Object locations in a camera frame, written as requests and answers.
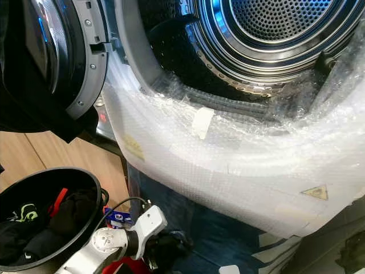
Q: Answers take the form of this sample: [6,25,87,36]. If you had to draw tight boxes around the yellow rectangular sticker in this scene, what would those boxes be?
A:
[121,134,146,162]

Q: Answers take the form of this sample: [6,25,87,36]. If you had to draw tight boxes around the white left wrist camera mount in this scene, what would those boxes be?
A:
[129,204,169,261]

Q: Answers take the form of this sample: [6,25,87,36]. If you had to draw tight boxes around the blue denim cloth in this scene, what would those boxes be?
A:
[127,163,291,274]

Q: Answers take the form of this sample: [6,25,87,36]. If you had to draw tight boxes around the white washing machine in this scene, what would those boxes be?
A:
[94,0,365,240]

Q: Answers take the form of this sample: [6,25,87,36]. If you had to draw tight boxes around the blue white printed label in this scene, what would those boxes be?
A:
[104,208,132,224]

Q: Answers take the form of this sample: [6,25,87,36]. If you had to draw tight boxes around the grey round washer door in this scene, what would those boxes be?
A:
[29,0,112,122]

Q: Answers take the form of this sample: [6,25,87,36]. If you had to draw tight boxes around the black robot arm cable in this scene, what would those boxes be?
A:
[99,196,150,230]

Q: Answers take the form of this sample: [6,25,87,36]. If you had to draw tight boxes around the red object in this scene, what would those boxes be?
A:
[102,256,150,274]

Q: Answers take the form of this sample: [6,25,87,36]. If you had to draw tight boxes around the black garment with white mark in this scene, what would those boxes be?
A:
[0,220,72,269]

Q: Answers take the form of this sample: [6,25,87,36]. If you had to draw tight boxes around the white tape piece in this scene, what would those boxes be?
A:
[192,106,216,140]

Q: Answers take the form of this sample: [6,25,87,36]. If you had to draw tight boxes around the perforated steel washer drum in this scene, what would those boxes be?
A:
[141,0,365,96]

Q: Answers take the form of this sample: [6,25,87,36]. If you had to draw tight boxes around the large black hanging garment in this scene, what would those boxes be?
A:
[0,0,99,175]

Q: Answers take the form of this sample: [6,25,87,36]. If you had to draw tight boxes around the grey white striped mat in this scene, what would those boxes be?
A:
[257,231,304,274]

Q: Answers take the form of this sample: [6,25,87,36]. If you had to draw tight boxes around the yellow triangle warning sticker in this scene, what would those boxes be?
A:
[300,184,330,201]

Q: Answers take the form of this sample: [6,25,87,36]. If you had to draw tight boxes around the small white object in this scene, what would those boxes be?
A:
[218,265,241,274]

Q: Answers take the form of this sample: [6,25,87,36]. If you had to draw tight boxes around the clear bubble wrap sheet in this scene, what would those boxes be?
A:
[98,34,365,240]

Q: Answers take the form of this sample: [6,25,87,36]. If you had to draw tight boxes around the plain black bundled garment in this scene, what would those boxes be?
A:
[50,191,99,238]

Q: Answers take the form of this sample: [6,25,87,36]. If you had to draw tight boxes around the red cloth item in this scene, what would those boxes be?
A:
[50,188,70,220]

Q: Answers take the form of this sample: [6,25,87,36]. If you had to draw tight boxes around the light wooden cabinet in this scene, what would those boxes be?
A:
[0,130,131,212]

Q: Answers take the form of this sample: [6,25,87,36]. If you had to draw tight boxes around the black garment with green logo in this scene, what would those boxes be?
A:
[7,202,47,228]

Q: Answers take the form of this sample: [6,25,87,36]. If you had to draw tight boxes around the black round laundry bucket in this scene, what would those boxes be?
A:
[0,166,110,274]

